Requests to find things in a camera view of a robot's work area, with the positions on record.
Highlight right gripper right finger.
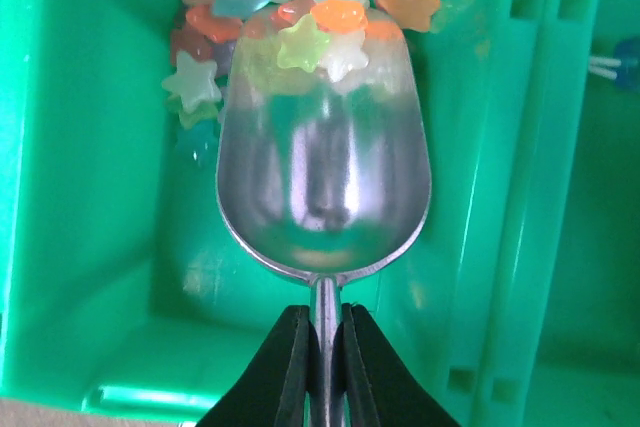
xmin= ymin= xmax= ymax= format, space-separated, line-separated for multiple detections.
xmin=342 ymin=303 xmax=458 ymax=427

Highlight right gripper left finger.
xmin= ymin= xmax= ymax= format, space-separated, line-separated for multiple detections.
xmin=197 ymin=305 xmax=311 ymax=427

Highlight metal scoop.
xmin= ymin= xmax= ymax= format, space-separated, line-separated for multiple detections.
xmin=216 ymin=9 xmax=432 ymax=426

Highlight green bin with lollipop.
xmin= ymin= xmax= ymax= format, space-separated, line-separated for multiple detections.
xmin=524 ymin=0 xmax=639 ymax=426

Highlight green bin with star candies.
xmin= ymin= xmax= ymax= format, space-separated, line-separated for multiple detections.
xmin=1 ymin=0 xmax=540 ymax=426

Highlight pile of star candies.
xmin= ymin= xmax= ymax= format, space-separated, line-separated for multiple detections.
xmin=154 ymin=0 xmax=481 ymax=168

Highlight blue lollipop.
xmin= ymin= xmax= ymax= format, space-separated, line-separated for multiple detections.
xmin=588 ymin=36 xmax=639 ymax=93

